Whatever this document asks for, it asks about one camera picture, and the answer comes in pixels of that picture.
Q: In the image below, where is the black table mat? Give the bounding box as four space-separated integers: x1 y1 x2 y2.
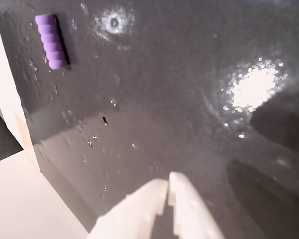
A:
0 0 299 239

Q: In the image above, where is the purple ribbed pen grip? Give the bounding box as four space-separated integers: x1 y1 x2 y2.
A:
34 14 69 70

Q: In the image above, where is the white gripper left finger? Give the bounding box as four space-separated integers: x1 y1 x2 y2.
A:
88 177 168 239

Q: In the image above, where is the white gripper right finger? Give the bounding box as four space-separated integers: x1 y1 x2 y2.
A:
167 171 225 239

